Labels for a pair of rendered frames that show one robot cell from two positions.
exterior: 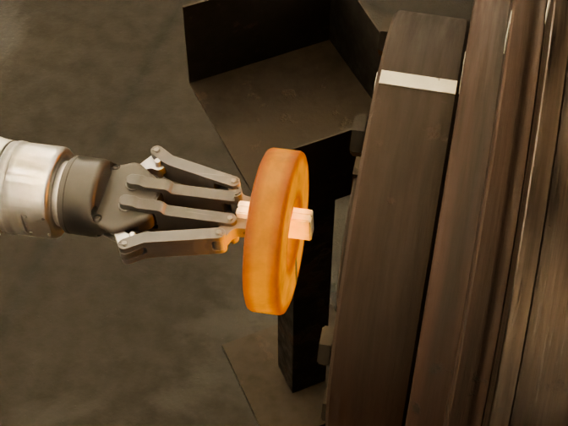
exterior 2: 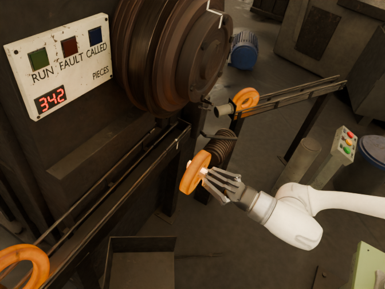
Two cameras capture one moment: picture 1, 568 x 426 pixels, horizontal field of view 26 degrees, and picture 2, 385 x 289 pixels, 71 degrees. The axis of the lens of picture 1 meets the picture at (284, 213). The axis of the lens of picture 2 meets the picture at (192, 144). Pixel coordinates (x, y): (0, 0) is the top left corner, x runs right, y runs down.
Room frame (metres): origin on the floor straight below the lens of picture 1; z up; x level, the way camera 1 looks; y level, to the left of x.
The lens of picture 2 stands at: (1.25, 0.09, 1.52)
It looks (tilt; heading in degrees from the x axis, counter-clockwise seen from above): 45 degrees down; 191
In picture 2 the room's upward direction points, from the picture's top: 11 degrees clockwise
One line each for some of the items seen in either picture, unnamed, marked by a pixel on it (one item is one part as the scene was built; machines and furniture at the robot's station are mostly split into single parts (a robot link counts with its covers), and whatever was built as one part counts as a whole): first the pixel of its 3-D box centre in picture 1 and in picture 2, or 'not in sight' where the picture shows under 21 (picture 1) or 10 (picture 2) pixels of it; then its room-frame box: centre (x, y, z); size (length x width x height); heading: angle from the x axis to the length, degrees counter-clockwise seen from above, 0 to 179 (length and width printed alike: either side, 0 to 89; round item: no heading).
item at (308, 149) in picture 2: not in sight; (293, 171); (-0.06, 0.52, 0.26); 0.12 x 0.12 x 0.52
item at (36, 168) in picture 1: (40, 190); (260, 206); (0.73, 0.23, 0.83); 0.09 x 0.06 x 0.09; 169
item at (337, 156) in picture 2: not in sight; (322, 175); (-0.06, 0.69, 0.31); 0.24 x 0.16 x 0.62; 168
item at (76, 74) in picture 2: not in sight; (70, 65); (0.77, -0.34, 1.15); 0.26 x 0.02 x 0.18; 168
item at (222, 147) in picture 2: not in sight; (212, 169); (0.16, 0.03, 0.27); 0.22 x 0.13 x 0.53; 168
